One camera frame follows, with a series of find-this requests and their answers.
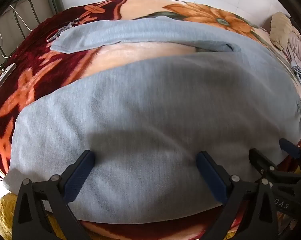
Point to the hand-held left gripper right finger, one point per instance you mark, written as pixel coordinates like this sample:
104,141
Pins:
215,177

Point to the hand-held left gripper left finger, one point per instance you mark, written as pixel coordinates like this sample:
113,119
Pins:
76,177

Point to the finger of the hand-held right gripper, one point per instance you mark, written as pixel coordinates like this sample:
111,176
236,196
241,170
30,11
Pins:
263,162
290,148

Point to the grey pants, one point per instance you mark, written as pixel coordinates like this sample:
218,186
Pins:
150,110

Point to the yellow fuzzy cloth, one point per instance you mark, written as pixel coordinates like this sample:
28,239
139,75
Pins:
5,212

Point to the red floral blanket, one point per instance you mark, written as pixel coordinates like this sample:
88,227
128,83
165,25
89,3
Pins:
40,80

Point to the pink quilted cloth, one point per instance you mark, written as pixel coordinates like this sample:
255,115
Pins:
299,45

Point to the beige pillow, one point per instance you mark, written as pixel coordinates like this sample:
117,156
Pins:
280,28

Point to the white electronic device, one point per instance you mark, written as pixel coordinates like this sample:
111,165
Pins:
4,77

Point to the green metal frame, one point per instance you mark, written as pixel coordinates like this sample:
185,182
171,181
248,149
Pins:
23,17

